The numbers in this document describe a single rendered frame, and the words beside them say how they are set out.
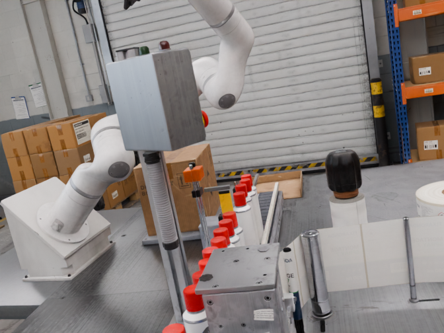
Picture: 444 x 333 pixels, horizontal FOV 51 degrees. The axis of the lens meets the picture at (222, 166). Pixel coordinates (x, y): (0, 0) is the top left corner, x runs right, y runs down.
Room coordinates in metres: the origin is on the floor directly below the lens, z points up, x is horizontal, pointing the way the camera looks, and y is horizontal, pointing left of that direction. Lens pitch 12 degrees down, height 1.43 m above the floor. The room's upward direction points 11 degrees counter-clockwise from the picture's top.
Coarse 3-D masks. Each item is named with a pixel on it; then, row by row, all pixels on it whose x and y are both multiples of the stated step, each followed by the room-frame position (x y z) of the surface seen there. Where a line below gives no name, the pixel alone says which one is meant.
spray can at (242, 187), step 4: (240, 184) 1.30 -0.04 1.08; (244, 184) 1.29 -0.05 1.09; (236, 188) 1.29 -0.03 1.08; (240, 188) 1.28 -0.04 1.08; (244, 188) 1.28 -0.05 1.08; (248, 196) 1.30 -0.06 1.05; (248, 200) 1.28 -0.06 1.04; (248, 204) 1.28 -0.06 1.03; (252, 204) 1.29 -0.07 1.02; (252, 208) 1.29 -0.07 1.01; (252, 212) 1.28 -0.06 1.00; (252, 216) 1.28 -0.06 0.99; (256, 228) 1.29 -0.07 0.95; (256, 232) 1.29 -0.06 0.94; (256, 236) 1.28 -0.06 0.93
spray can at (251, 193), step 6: (240, 180) 1.35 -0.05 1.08; (246, 180) 1.34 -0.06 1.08; (246, 186) 1.33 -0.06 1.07; (252, 192) 1.34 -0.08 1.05; (252, 198) 1.33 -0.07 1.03; (258, 210) 1.35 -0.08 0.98; (258, 216) 1.34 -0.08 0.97; (258, 222) 1.33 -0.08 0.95; (258, 228) 1.33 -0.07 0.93; (258, 234) 1.33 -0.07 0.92
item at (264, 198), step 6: (264, 192) 1.87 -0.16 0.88; (270, 192) 1.86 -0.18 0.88; (258, 198) 1.81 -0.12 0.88; (264, 198) 1.79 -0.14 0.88; (270, 198) 1.78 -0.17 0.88; (276, 198) 1.76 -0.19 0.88; (264, 204) 1.71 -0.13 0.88; (276, 204) 1.70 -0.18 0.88; (264, 210) 1.64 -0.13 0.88; (264, 216) 1.58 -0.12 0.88; (264, 222) 1.52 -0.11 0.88; (264, 228) 1.46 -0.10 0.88; (270, 228) 1.45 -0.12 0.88; (270, 234) 1.41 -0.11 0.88
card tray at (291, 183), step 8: (264, 176) 2.20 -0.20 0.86; (272, 176) 2.19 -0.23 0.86; (280, 176) 2.18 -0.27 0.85; (288, 176) 2.17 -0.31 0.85; (296, 176) 2.17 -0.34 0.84; (256, 184) 2.19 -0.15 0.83; (264, 184) 2.16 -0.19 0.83; (272, 184) 2.13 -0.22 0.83; (280, 184) 2.11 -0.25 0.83; (288, 184) 2.08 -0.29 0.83; (296, 184) 2.06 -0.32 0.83; (288, 192) 1.96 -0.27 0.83; (296, 192) 1.94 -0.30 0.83
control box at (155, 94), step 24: (120, 72) 0.97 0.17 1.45; (144, 72) 0.91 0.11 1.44; (168, 72) 0.91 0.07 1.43; (192, 72) 0.95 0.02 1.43; (120, 96) 0.99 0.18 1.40; (144, 96) 0.93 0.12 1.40; (168, 96) 0.90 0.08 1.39; (192, 96) 0.94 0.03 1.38; (120, 120) 1.00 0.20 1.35; (144, 120) 0.94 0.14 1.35; (168, 120) 0.89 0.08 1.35; (192, 120) 0.93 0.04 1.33; (144, 144) 0.95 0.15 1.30; (168, 144) 0.89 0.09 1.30; (192, 144) 0.93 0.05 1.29
